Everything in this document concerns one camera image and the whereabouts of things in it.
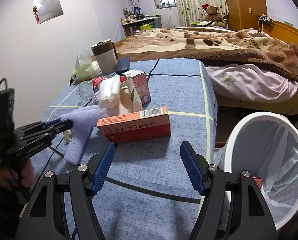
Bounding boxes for dark blue glasses case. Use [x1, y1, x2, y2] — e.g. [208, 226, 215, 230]
[114, 57, 131, 73]

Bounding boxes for wooden headboard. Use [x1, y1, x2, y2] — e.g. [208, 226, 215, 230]
[258, 20, 298, 53]

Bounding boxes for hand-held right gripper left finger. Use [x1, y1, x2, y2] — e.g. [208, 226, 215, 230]
[15, 141, 115, 240]

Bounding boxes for pink bedsheet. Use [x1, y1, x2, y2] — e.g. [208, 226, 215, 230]
[205, 64, 298, 103]

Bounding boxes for person's left hand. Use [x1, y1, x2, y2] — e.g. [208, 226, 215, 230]
[0, 164, 35, 189]

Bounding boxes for group of bottles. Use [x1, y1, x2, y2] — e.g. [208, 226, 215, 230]
[122, 7, 145, 23]

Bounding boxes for silver wall poster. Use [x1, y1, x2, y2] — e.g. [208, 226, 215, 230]
[32, 0, 64, 25]

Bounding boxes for brown teddy bear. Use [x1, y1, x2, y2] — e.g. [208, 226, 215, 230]
[201, 4, 226, 27]

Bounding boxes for red and white carton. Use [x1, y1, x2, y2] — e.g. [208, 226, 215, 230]
[122, 71, 152, 105]

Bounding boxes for brown and white tumbler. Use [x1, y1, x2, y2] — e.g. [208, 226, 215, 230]
[91, 39, 118, 75]

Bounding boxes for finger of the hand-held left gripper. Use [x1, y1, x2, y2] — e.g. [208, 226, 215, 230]
[26, 119, 73, 147]
[14, 120, 64, 140]

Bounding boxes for white desk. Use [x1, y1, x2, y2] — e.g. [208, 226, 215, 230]
[121, 15, 163, 38]

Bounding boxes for orange medicine box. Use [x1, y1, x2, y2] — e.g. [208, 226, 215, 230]
[97, 107, 171, 144]

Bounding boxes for clear bottle with red label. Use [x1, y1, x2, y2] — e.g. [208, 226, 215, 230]
[76, 76, 128, 105]

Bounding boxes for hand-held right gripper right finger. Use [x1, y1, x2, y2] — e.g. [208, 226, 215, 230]
[180, 141, 279, 240]

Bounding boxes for white chargers with cables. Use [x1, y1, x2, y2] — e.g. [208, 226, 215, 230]
[256, 14, 274, 25]

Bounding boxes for white cable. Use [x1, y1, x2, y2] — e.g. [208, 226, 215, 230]
[49, 82, 79, 120]

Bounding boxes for dried flower branches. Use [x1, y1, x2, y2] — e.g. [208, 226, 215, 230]
[120, 0, 149, 14]

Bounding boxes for white trash bin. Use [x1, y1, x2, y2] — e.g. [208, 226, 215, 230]
[223, 112, 298, 233]

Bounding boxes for clear plastic bin liner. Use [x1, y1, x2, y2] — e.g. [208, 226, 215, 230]
[214, 122, 298, 220]

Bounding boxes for wooden wardrobe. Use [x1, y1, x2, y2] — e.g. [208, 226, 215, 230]
[220, 0, 267, 32]

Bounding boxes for beige paper pouch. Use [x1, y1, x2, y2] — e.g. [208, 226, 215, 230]
[117, 76, 143, 114]

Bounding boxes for yellow tissue pack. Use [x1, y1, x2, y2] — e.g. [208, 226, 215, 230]
[71, 47, 102, 83]

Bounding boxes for brown printed blanket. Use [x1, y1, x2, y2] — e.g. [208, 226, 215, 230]
[114, 27, 298, 84]

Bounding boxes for white rolled tissue pack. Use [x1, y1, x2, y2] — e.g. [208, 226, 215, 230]
[99, 74, 122, 110]

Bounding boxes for blue checked tablecloth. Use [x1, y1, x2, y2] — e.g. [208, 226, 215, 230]
[15, 59, 218, 240]

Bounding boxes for red packet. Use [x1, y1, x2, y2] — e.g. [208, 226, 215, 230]
[251, 176, 263, 188]

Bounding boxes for lavender cloth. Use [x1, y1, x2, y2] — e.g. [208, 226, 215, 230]
[61, 104, 107, 166]

